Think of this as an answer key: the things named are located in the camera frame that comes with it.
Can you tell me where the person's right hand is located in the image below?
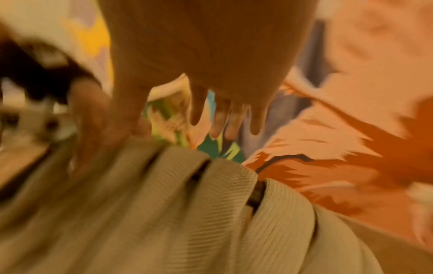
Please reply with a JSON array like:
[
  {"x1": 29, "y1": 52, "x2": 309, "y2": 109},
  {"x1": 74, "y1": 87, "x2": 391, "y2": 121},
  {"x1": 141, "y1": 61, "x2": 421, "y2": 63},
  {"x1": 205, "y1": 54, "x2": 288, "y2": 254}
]
[{"x1": 67, "y1": 0, "x2": 319, "y2": 173}]

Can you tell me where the woven rope armchair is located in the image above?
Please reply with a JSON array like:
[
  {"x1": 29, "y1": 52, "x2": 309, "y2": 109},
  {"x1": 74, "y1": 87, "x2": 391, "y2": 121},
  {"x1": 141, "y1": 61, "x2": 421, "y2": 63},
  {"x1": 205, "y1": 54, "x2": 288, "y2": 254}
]
[{"x1": 0, "y1": 138, "x2": 433, "y2": 274}]

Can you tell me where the round white marble table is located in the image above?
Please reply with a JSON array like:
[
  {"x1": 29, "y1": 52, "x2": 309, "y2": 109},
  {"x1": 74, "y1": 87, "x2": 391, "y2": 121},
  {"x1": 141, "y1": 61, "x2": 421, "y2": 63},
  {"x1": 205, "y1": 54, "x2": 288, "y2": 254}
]
[{"x1": 0, "y1": 0, "x2": 102, "y2": 81}]

